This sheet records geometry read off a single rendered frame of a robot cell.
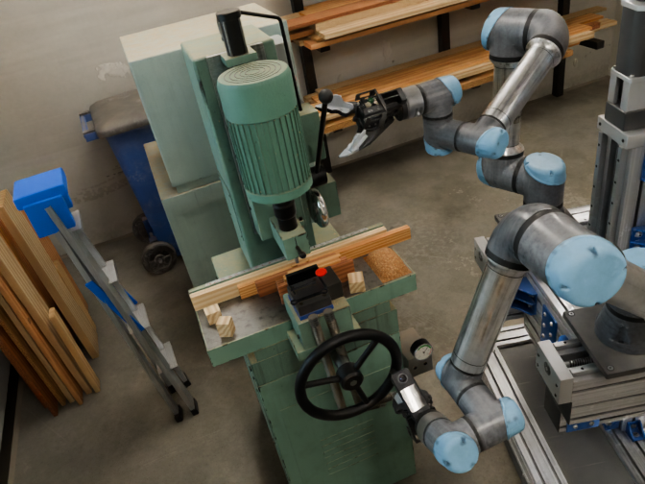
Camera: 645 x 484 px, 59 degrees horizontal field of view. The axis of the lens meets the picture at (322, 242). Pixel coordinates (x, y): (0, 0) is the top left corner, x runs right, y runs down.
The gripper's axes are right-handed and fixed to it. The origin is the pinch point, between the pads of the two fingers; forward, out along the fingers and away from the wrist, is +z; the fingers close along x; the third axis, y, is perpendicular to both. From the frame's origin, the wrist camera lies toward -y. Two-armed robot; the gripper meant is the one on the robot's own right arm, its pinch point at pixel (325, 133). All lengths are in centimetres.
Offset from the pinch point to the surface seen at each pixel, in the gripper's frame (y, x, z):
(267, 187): -7.4, 5.2, 17.0
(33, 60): -144, -181, 88
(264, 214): -29.6, 1.8, 17.2
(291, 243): -24.3, 14.7, 14.1
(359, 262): -37.7, 22.3, -4.4
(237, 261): -67, -1, 27
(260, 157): -0.5, 0.4, 16.8
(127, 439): -143, 29, 92
